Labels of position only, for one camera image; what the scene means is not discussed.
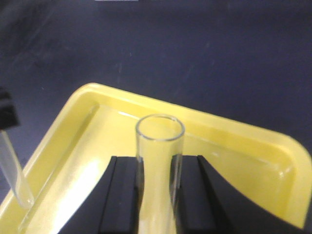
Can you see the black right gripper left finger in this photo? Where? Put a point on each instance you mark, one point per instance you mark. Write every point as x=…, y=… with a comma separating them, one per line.
x=112, y=207

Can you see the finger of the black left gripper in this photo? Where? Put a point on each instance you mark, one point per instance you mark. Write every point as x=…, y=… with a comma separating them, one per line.
x=8, y=114

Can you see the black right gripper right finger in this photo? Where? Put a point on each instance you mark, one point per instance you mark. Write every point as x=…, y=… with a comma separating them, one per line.
x=208, y=204

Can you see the short clear test tube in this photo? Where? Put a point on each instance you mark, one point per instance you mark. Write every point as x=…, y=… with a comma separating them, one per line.
x=13, y=173

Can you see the tall clear test tube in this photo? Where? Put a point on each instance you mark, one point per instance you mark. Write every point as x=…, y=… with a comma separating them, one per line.
x=159, y=145

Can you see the yellow plastic tray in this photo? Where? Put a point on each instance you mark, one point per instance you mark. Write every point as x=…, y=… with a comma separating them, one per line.
x=98, y=122

